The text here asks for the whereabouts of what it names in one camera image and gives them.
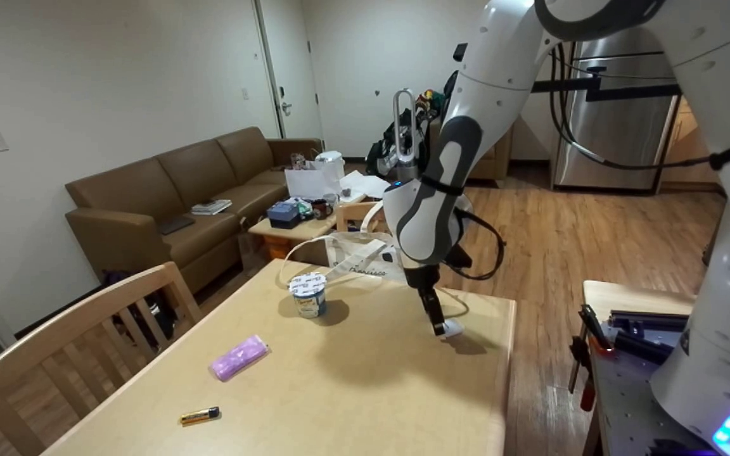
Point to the brown sofa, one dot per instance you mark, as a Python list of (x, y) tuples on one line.
[(172, 203)]

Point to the small yellow black lighter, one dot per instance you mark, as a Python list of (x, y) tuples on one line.
[(202, 417)]

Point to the black orange clamp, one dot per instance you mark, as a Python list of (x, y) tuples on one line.
[(591, 355)]

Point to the white earbud case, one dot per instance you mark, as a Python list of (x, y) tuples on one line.
[(449, 327)]

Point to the stainless steel refrigerator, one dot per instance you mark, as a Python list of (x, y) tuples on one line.
[(609, 134)]

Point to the foil-lidded yoghurt container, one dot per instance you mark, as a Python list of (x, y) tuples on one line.
[(308, 294)]

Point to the blue pouch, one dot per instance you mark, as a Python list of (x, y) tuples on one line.
[(283, 214)]

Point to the papers on sofa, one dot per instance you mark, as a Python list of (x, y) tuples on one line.
[(212, 205)]

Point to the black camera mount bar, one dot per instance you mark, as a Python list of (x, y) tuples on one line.
[(603, 86)]

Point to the small wooden coffee table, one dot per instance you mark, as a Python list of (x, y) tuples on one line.
[(293, 230)]

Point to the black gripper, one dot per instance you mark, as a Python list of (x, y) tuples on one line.
[(421, 276)]

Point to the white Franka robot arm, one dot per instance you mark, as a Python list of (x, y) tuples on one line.
[(722, 210)]

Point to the robot mounting platform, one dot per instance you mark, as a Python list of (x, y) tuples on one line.
[(635, 371)]

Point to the white door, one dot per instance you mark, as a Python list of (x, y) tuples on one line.
[(289, 67)]

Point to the black flat item on sofa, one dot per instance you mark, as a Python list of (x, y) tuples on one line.
[(177, 223)]

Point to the white plastic bag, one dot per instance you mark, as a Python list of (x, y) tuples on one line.
[(316, 177)]

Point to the purple rectangular block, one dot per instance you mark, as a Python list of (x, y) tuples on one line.
[(239, 357)]

